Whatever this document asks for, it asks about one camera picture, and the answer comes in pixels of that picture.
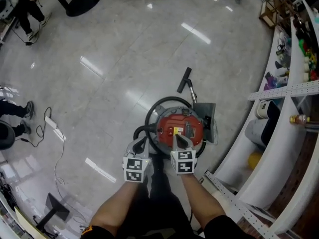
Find red vacuum cleaner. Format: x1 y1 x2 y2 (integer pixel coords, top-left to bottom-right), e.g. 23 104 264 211
147 105 208 157

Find person's right forearm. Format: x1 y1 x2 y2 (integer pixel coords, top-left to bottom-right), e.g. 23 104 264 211
179 173 226 230

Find black metal stand base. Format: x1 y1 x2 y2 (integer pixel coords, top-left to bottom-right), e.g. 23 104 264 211
35 192 71 234

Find green toy pile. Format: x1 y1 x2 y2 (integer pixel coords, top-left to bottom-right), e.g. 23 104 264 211
297 38 319 82

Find person's black trousers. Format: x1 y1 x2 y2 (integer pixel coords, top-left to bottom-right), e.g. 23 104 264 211
116 155 198 239

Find amber drink bottle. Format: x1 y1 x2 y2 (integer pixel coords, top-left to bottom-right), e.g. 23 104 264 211
289 114 311 124

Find white power strip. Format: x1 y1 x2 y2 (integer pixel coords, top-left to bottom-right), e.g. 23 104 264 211
44 116 59 129

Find white metal shelving rack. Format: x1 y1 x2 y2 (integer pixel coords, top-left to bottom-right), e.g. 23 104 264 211
203 0 319 239

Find round beige table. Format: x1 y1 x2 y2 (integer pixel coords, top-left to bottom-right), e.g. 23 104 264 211
27 0 103 18

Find black bag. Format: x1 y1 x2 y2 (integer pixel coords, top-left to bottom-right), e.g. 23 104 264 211
264 100 282 144

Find person's black shirt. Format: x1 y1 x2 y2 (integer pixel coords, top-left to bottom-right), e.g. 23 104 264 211
79 214 250 239

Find grey flat panel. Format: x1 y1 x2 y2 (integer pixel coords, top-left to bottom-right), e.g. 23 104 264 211
192 103 217 144

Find grey cylindrical bin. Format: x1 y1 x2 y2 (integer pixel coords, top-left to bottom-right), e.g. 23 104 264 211
244 118 270 148

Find black floor cable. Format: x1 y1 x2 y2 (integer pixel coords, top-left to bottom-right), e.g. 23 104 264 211
14 106 52 148

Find wooden stool cart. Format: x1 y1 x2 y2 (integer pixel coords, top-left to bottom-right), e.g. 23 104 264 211
258 0 285 30

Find person's left forearm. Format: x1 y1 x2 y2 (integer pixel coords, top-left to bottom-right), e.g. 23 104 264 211
89 180 141 237

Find white floor cable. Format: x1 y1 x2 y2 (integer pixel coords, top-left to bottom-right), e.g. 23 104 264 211
53 127 88 225

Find purple cloth item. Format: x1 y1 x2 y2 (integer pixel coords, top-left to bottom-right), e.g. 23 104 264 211
263 71 278 91

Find light wooden desk edge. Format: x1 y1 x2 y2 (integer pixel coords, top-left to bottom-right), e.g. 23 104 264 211
13 206 48 239

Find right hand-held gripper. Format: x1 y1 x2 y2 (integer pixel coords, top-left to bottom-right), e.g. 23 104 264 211
169 133 198 176

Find yellow round object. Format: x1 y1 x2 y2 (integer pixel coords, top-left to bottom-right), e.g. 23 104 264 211
248 151 263 170

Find black vacuum hose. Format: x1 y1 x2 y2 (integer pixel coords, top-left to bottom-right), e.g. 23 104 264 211
133 96 208 159

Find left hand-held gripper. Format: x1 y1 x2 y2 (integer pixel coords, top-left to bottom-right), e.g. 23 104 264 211
122 136 153 183

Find black round stool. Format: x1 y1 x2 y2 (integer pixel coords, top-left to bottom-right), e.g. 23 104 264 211
0 119 16 151

